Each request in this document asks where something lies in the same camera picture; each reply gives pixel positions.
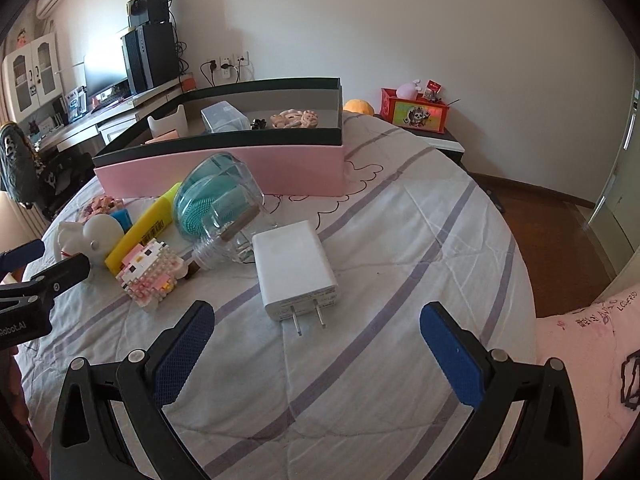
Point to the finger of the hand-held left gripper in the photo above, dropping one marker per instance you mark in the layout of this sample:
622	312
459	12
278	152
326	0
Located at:
55	272
20	255

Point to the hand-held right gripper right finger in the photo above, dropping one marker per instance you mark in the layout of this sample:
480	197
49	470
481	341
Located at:
452	355

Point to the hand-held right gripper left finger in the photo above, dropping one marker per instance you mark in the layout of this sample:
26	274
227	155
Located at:
182	355

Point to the white cartoon figure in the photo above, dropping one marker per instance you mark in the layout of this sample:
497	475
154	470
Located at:
97	235

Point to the pink brick toy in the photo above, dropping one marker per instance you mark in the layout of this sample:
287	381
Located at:
97	206

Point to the small blue block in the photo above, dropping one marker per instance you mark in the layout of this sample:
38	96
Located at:
121	217

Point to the pink white brick cat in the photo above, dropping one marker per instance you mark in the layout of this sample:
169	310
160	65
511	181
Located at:
150	272

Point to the yellow highlighter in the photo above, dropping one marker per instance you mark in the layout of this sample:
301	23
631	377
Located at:
142	227

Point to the white charger plug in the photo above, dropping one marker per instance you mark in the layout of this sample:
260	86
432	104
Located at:
292	270

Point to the teal brush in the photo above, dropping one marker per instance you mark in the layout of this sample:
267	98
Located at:
200	205

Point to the rose gold cylinder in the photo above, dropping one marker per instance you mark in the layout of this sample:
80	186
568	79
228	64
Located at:
165	135

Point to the white eared holder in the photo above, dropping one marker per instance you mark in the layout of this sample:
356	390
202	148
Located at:
167	125

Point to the pink storage box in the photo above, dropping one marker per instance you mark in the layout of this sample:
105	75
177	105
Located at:
225	170

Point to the clear plastic box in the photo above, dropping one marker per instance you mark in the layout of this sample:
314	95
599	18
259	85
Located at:
225	117

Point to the black hair clip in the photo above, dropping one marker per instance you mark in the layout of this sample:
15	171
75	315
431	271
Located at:
258	123

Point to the beige doll figurines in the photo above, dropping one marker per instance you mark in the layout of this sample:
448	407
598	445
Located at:
295	119

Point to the striped quilt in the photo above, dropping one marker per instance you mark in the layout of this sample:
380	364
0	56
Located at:
375	310

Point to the dark printed jacket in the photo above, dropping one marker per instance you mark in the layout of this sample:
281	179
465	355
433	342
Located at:
15	160

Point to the pink printed cloth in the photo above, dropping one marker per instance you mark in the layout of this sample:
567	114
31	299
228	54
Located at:
590	370

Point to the white desk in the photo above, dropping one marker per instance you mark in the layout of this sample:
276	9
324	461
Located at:
100	121

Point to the blue white box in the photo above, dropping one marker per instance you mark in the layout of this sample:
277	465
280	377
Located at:
75	102

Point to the white glass-door cabinet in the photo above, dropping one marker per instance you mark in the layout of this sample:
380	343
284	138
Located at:
30	75

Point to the black computer monitor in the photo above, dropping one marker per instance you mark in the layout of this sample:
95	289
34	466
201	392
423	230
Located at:
105	75

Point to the small pink doll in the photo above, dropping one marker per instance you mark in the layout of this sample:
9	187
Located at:
20	40

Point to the black low cabinet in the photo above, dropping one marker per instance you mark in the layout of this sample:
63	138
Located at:
440	140

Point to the black computer tower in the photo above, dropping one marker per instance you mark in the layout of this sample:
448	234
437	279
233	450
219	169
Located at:
150	57

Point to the white door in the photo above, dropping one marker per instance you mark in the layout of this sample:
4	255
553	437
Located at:
620	185

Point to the red printed box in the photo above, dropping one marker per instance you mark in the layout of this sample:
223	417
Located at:
415	115

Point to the yellow plush toy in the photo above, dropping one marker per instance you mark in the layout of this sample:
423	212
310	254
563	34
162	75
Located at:
360	106

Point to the small red card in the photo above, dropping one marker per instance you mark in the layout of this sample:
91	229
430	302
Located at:
433	89

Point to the pink plush toy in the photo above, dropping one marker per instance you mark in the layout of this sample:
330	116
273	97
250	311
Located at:
411	88

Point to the black speaker box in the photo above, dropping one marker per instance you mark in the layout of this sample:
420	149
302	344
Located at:
150	7

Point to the white wall socket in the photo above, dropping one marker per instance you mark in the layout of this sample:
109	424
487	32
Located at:
242	58
211	66
226	67

